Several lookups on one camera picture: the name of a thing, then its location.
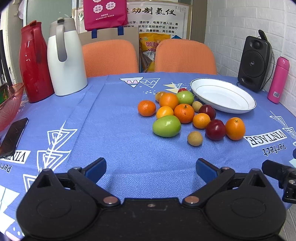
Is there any orange chair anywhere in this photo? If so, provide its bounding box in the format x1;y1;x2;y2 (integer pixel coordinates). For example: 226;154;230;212
154;39;217;75
82;40;138;78

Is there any magenta tote bag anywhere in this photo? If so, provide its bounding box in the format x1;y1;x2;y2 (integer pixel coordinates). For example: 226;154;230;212
83;0;128;31

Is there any green apple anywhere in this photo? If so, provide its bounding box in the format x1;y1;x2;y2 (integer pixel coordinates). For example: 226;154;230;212
176;91;194;105
152;115;181;138

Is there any yellow-brown small fruit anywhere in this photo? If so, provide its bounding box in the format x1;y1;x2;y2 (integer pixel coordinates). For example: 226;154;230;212
155;91;165;102

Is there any white chinese text poster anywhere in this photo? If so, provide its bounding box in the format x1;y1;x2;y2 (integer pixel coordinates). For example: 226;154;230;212
76;1;193;40

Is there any small red apple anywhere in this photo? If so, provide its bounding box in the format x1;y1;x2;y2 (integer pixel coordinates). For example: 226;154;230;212
178;88;188;93

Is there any dark red plum front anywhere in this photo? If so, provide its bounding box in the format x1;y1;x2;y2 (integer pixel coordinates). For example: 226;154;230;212
205;119;226;141

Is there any white thermos jug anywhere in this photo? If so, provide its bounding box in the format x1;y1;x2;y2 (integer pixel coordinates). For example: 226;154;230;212
47;18;88;96

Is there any left orange chair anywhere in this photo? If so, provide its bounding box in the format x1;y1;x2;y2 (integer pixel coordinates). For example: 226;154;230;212
82;40;138;78

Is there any mandarin with stem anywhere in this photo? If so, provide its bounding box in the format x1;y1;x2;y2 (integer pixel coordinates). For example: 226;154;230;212
174;103;195;124

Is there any blue patterned tablecloth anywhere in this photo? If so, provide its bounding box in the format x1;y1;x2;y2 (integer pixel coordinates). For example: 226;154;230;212
1;72;295;240

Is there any black smartphone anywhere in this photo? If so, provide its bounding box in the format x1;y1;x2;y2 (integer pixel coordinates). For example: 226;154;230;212
1;118;29;158

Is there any pink water bottle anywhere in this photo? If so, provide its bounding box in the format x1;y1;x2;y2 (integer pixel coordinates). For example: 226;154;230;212
267;56;290;104

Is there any dark red plum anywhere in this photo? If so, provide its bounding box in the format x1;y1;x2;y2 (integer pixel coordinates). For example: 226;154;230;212
198;104;216;120
205;119;226;141

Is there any red thermos jug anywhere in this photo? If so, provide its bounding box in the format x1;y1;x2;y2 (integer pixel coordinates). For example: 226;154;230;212
19;20;54;103

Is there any small yellow-orange citrus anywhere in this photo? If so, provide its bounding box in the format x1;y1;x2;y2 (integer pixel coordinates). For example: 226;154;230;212
156;106;174;119

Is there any white oval plate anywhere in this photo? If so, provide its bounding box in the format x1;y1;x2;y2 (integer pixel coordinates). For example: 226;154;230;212
190;78;256;114

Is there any small orange front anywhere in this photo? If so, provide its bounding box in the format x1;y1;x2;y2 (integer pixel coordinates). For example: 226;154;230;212
192;113;211;130

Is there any mandarin orange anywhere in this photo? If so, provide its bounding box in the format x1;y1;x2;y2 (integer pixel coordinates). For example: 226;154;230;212
137;100;156;117

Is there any pink glass bowl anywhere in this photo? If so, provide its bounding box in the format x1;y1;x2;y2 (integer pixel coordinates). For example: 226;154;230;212
1;83;24;131

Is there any yellow snack bag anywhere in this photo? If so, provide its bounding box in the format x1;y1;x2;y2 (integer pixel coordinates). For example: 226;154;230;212
139;33;171;72

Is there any dark red plum back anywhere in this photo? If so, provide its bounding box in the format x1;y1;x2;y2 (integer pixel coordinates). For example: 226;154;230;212
198;104;216;120

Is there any right orange chair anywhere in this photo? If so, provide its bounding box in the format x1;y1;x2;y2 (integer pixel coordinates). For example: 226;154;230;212
154;39;217;75

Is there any brown longan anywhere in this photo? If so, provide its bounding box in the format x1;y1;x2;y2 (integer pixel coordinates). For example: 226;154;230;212
187;131;203;147
192;101;203;113

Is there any black speaker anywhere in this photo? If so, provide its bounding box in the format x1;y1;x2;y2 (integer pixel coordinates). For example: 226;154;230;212
238;30;273;92

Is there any large orange back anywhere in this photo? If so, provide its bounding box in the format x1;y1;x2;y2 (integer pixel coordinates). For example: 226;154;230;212
159;93;179;110

